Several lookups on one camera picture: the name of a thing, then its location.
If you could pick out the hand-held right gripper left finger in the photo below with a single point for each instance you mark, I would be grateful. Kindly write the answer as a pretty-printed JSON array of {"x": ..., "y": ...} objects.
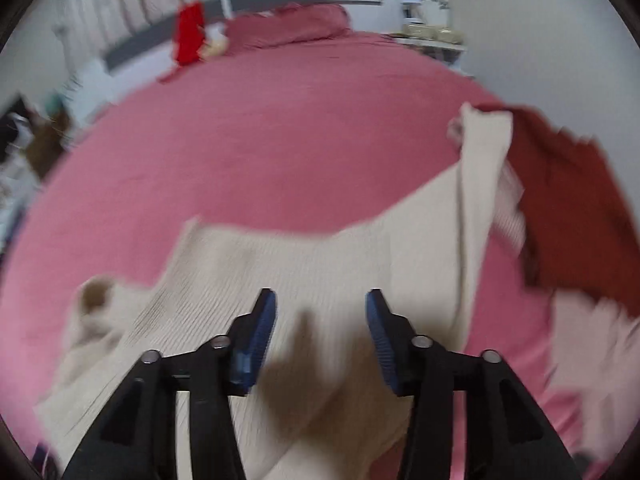
[{"x": 260, "y": 335}]

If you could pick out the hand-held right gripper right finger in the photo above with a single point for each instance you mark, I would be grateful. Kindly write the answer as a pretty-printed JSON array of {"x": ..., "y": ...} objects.
[{"x": 382, "y": 340}]

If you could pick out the cream knit sweater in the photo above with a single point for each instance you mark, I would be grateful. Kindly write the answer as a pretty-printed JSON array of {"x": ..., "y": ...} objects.
[{"x": 300, "y": 270}]

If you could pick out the light pink garment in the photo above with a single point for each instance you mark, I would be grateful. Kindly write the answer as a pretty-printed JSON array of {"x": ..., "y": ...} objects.
[{"x": 585, "y": 360}]

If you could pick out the rust red garment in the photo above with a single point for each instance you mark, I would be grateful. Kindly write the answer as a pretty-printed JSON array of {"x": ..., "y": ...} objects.
[{"x": 565, "y": 200}]

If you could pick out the wooden desk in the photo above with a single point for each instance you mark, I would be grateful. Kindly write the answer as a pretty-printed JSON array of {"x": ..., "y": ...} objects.
[{"x": 47, "y": 140}]

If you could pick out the small cream plush toy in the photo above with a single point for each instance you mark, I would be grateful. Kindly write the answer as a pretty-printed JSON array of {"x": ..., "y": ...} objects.
[{"x": 215, "y": 46}]

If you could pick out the white bedside shelf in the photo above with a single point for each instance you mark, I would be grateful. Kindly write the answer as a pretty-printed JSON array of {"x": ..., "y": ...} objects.
[{"x": 425, "y": 40}]

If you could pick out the bright red hanging cloth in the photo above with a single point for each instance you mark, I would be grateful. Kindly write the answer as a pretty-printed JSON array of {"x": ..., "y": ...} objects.
[{"x": 189, "y": 35}]

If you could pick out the pink pillow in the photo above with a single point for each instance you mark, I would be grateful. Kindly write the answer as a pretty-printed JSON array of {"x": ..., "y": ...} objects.
[{"x": 290, "y": 25}]

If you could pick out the black screen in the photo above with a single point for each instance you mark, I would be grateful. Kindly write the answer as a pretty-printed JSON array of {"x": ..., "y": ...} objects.
[{"x": 12, "y": 110}]

